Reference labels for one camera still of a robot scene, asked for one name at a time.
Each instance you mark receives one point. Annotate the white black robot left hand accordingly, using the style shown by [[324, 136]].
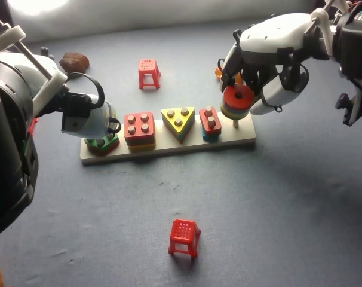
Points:
[[97, 119]]

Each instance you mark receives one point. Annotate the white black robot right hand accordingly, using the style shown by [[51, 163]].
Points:
[[270, 33]]

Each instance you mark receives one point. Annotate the colourful wooden rings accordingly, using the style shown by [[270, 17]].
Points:
[[236, 103]]

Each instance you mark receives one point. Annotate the green cross block stack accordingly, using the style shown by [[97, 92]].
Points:
[[104, 148]]

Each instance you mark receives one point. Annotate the red square block stack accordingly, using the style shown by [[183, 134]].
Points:
[[137, 131]]

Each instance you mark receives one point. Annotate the yellow triangle block stack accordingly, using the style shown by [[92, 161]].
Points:
[[181, 128]]

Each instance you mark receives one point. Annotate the red oblong block stack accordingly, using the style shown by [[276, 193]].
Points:
[[209, 130]]

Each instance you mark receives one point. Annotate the brown lumpy toy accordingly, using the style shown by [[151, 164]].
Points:
[[75, 62]]

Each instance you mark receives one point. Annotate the small red plastic toy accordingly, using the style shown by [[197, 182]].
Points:
[[34, 127]]

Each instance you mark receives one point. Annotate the small orange toy piece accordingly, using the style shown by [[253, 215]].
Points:
[[218, 74]]

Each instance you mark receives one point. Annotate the red plastic toy stool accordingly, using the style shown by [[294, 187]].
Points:
[[148, 67], [184, 231]]

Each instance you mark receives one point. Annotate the small black ridged object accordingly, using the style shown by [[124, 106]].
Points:
[[46, 51]]

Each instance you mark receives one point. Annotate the cream wooden peg board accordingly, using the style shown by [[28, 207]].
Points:
[[234, 139]]

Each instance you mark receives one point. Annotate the grey table cloth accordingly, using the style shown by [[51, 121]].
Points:
[[258, 209]]

